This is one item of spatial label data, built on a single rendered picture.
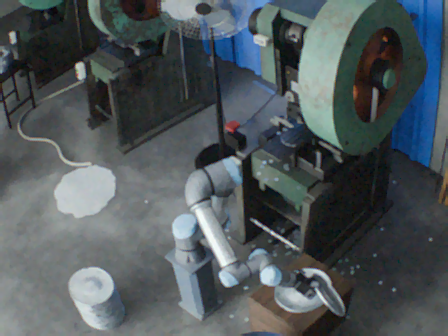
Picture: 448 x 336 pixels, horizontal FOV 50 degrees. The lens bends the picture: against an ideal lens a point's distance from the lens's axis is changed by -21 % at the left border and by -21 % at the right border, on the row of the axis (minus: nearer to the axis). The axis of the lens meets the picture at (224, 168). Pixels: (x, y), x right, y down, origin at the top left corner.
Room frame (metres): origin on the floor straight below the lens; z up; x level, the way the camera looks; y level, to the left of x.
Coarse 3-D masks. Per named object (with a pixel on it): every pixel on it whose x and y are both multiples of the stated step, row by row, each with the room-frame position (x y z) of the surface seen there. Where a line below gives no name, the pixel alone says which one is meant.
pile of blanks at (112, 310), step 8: (112, 296) 1.81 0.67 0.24; (80, 304) 1.74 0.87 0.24; (104, 304) 1.75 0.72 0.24; (112, 304) 1.78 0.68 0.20; (120, 304) 1.85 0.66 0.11; (80, 312) 1.79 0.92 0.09; (88, 312) 1.72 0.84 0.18; (96, 312) 1.72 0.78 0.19; (104, 312) 1.74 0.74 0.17; (112, 312) 1.76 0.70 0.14; (120, 312) 1.81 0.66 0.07; (88, 320) 1.74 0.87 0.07; (96, 320) 1.72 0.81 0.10; (104, 320) 1.72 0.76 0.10; (112, 320) 1.75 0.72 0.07; (120, 320) 1.78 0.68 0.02; (96, 328) 1.72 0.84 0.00; (104, 328) 1.72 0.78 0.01
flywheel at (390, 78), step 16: (384, 32) 2.20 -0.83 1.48; (368, 48) 2.10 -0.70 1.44; (384, 48) 2.22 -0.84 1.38; (400, 48) 2.26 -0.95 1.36; (368, 64) 2.04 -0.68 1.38; (384, 64) 2.01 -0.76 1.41; (400, 64) 2.26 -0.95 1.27; (368, 80) 2.02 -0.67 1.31; (384, 80) 1.97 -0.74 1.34; (368, 96) 2.10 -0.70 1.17; (368, 112) 2.10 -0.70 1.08; (384, 112) 2.13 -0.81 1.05
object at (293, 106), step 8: (288, 64) 2.41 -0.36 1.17; (296, 64) 2.41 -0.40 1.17; (288, 72) 2.38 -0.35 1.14; (296, 72) 2.35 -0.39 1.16; (288, 80) 2.39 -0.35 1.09; (296, 80) 2.35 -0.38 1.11; (288, 88) 2.40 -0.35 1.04; (296, 88) 2.35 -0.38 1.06; (288, 96) 2.38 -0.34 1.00; (296, 96) 2.36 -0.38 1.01; (288, 104) 2.36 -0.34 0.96; (296, 104) 2.34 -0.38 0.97; (288, 112) 2.35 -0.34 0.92; (296, 112) 2.32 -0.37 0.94; (304, 120) 2.30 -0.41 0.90
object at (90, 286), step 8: (80, 272) 1.97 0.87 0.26; (88, 272) 1.97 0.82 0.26; (96, 272) 1.97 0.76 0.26; (104, 272) 1.97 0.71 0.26; (72, 280) 1.91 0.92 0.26; (80, 280) 1.91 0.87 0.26; (88, 280) 1.90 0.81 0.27; (96, 280) 1.91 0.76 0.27; (104, 280) 1.91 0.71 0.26; (80, 288) 1.85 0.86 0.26; (88, 288) 1.84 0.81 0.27; (96, 288) 1.84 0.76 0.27; (104, 288) 1.85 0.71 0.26; (112, 288) 1.85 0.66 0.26; (72, 296) 1.78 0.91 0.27; (80, 296) 1.78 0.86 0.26; (88, 296) 1.79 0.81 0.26; (96, 296) 1.79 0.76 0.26; (104, 296) 1.79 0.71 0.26; (88, 304) 1.72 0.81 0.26; (96, 304) 1.73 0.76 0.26
